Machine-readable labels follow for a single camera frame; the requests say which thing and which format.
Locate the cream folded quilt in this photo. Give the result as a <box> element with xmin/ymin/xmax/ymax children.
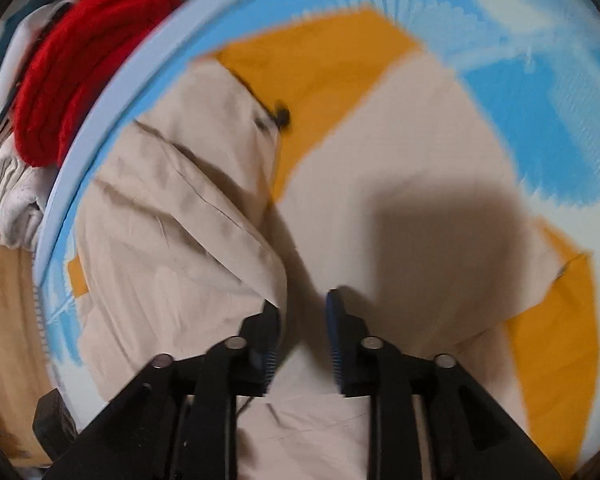
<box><xmin>0</xmin><ymin>152</ymin><xmax>48</xmax><ymax>251</ymax></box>

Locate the black box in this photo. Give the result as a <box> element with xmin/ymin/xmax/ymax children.
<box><xmin>32</xmin><ymin>390</ymin><xmax>78</xmax><ymax>461</ymax></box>

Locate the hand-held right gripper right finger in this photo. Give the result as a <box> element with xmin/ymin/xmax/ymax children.
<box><xmin>325</xmin><ymin>287</ymin><xmax>563</xmax><ymax>480</ymax></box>

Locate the red folded blanket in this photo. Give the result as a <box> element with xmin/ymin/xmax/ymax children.
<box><xmin>12</xmin><ymin>0</ymin><xmax>183</xmax><ymax>167</ymax></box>

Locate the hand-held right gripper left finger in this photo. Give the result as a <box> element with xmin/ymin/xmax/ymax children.
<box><xmin>42</xmin><ymin>300</ymin><xmax>283</xmax><ymax>480</ymax></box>

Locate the blue patterned bed sheet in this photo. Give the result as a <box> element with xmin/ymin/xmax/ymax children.
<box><xmin>32</xmin><ymin>0</ymin><xmax>600</xmax><ymax>466</ymax></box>

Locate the beige and yellow hooded jacket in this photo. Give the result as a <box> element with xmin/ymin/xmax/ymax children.
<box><xmin>67</xmin><ymin>7</ymin><xmax>600</xmax><ymax>480</ymax></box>

